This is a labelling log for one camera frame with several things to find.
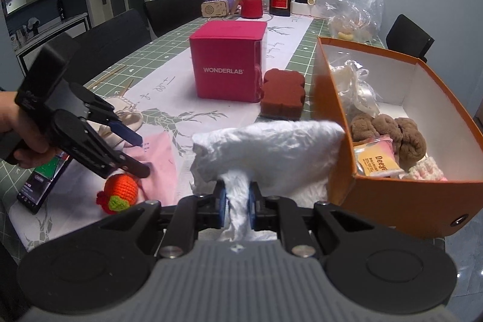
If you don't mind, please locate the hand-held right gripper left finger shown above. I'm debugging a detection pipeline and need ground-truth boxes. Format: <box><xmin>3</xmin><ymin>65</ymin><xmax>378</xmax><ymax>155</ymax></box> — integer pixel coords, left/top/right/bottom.
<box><xmin>107</xmin><ymin>180</ymin><xmax>229</xmax><ymax>259</ymax></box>

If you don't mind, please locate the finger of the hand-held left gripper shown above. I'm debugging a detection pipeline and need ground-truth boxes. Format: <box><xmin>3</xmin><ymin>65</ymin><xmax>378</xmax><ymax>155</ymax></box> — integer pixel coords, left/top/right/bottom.
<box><xmin>81</xmin><ymin>122</ymin><xmax>152</xmax><ymax>179</ymax></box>
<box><xmin>85</xmin><ymin>94</ymin><xmax>143</xmax><ymax>147</ymax></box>

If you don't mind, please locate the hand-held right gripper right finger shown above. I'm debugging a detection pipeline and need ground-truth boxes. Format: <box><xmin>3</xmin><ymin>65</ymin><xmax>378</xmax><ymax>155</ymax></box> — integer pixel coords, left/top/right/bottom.
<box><xmin>247</xmin><ymin>182</ymin><xmax>378</xmax><ymax>258</ymax></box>

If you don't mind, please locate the cream drawstring pouch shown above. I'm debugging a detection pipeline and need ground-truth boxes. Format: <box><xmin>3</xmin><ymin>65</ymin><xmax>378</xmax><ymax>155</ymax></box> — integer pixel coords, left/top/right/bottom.
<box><xmin>94</xmin><ymin>96</ymin><xmax>145</xmax><ymax>149</ymax></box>

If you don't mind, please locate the pink cloth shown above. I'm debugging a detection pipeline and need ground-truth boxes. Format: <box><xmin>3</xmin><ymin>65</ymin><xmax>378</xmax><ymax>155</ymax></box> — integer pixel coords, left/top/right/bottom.
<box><xmin>123</xmin><ymin>133</ymin><xmax>178</xmax><ymax>206</ymax></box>

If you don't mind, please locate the orange crochet fruit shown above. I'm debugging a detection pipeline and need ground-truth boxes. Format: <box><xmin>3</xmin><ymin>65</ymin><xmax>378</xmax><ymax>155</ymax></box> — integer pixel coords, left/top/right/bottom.
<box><xmin>96</xmin><ymin>173</ymin><xmax>142</xmax><ymax>215</ymax></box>

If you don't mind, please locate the brown bear-shaped sponge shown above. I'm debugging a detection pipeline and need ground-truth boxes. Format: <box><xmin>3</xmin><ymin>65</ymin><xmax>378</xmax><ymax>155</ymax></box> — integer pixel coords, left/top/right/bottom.
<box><xmin>260</xmin><ymin>69</ymin><xmax>306</xmax><ymax>121</ymax></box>

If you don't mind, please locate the orange yellow snack packet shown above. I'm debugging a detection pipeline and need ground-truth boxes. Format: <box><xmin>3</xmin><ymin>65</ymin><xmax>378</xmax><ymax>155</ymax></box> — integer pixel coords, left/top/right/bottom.
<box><xmin>355</xmin><ymin>135</ymin><xmax>404</xmax><ymax>179</ymax></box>

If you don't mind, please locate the orange cardboard box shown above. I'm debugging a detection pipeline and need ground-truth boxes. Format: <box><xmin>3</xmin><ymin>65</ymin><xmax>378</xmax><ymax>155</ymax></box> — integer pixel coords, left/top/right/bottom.
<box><xmin>313</xmin><ymin>36</ymin><xmax>483</xmax><ymax>240</ymax></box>

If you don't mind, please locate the white ribbon-tied bundle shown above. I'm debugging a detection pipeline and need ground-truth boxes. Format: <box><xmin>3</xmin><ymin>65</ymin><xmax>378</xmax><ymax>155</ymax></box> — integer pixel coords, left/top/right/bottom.
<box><xmin>330</xmin><ymin>60</ymin><xmax>380</xmax><ymax>119</ymax></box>

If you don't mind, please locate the brown plush toy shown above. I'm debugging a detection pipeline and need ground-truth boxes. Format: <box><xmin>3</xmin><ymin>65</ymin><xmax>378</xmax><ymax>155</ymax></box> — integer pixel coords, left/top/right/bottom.
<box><xmin>350</xmin><ymin>113</ymin><xmax>427</xmax><ymax>172</ymax></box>

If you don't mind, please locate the pink white crochet piece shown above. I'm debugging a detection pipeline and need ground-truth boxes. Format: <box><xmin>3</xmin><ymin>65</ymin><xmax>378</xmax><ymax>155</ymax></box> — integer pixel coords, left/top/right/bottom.
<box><xmin>400</xmin><ymin>156</ymin><xmax>449</xmax><ymax>181</ymax></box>

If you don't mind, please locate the person's left hand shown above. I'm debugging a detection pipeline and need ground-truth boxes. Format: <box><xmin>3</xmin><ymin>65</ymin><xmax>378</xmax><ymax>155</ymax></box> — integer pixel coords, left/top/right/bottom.
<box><xmin>0</xmin><ymin>90</ymin><xmax>50</xmax><ymax>170</ymax></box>

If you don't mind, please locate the white sideboard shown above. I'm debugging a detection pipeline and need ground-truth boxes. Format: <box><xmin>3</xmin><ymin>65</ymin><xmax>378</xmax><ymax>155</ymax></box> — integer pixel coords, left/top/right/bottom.
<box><xmin>8</xmin><ymin>13</ymin><xmax>91</xmax><ymax>70</ymax></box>

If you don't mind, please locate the white printed table runner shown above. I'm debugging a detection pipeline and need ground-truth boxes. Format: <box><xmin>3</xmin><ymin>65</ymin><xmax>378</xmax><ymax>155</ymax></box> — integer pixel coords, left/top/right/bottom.
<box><xmin>8</xmin><ymin>14</ymin><xmax>315</xmax><ymax>251</ymax></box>

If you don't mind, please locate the black chair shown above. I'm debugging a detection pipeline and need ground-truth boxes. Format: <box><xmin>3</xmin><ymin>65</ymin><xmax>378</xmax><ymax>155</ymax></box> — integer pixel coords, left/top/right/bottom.
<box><xmin>73</xmin><ymin>8</ymin><xmax>152</xmax><ymax>81</ymax></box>
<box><xmin>145</xmin><ymin>0</ymin><xmax>208</xmax><ymax>40</ymax></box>
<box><xmin>385</xmin><ymin>14</ymin><xmax>434</xmax><ymax>62</ymax></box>

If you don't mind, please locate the black smartphone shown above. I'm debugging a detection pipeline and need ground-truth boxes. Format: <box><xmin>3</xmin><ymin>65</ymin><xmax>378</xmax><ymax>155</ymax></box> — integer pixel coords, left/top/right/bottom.
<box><xmin>16</xmin><ymin>150</ymin><xmax>74</xmax><ymax>215</ymax></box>

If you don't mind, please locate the red cube box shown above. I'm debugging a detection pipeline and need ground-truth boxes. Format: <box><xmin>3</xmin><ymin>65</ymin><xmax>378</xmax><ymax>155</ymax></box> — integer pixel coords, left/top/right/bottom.
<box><xmin>189</xmin><ymin>21</ymin><xmax>268</xmax><ymax>104</ymax></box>

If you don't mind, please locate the cream small radio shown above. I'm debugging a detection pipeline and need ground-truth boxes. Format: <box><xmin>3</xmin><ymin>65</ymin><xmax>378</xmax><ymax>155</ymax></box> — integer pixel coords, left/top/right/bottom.
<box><xmin>201</xmin><ymin>1</ymin><xmax>229</xmax><ymax>18</ymax></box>

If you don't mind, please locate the red mug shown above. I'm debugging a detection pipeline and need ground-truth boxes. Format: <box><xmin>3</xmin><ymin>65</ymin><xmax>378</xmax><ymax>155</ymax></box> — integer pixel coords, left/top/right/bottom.
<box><xmin>240</xmin><ymin>0</ymin><xmax>264</xmax><ymax>20</ymax></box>

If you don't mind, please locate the white tray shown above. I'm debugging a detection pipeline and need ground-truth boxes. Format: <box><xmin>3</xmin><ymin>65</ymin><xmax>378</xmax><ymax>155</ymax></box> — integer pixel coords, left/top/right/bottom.
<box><xmin>290</xmin><ymin>1</ymin><xmax>318</xmax><ymax>16</ymax></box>

